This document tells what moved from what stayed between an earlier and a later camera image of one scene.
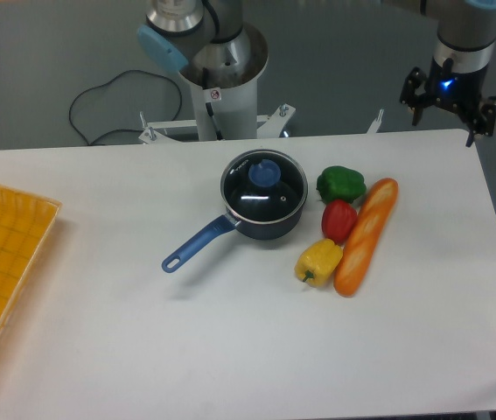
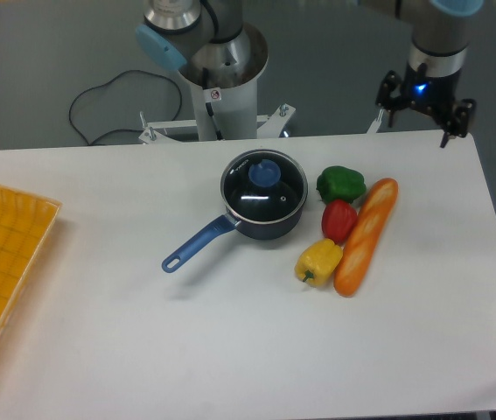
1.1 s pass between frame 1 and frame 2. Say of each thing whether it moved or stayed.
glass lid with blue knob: stayed
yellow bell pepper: stayed
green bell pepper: stayed
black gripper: moved
